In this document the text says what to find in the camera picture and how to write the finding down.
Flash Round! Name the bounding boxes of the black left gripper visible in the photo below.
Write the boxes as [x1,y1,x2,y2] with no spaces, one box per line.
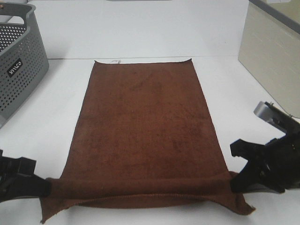
[0,150,52,202]

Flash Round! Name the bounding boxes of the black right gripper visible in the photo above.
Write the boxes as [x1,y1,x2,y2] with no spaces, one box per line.
[230,125,300,194]

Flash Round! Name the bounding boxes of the brown towel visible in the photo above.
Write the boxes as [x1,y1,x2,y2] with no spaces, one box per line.
[40,60,254,222]

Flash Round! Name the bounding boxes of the grey perforated plastic basket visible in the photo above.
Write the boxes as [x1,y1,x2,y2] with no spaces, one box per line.
[0,2,49,126]

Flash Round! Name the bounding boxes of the beige storage box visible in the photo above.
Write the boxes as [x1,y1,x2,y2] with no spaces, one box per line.
[238,0,300,118]

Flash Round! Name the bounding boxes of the white towel label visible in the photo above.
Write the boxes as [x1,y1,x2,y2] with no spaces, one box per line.
[111,60,121,64]

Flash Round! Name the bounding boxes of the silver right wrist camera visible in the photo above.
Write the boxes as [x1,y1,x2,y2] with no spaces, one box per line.
[254,101,293,135]

